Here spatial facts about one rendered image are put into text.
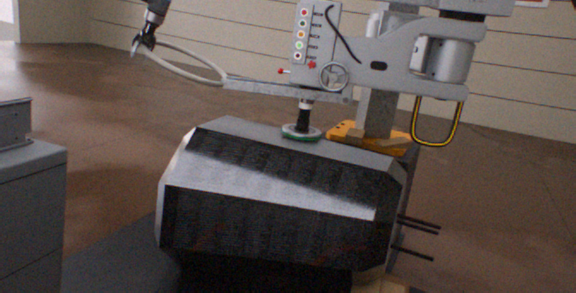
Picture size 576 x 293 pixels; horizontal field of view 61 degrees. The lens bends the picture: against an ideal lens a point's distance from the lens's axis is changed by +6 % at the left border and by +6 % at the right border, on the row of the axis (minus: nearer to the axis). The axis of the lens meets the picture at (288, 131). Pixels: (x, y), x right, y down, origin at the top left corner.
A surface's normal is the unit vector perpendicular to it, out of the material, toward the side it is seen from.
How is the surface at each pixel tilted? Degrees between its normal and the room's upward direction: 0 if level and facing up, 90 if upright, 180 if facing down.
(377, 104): 90
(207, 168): 45
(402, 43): 90
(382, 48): 90
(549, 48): 90
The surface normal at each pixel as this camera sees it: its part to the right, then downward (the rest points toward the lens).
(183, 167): -0.11, -0.52
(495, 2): -0.13, 0.25
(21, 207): 0.93, 0.22
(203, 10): -0.35, 0.21
